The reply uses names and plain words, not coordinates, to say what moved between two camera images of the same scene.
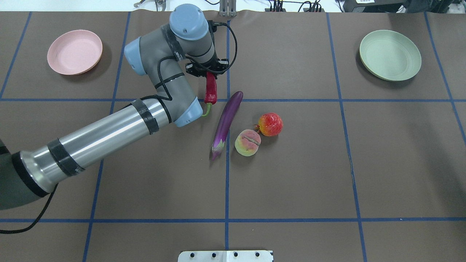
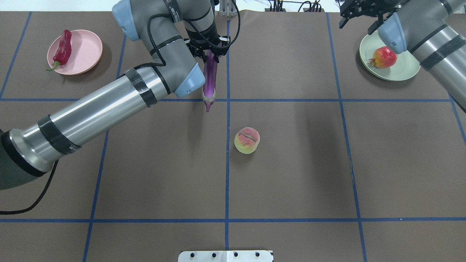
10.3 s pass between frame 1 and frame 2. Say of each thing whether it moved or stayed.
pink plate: stayed
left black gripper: moved
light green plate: stayed
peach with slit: stayed
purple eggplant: moved
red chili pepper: moved
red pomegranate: moved
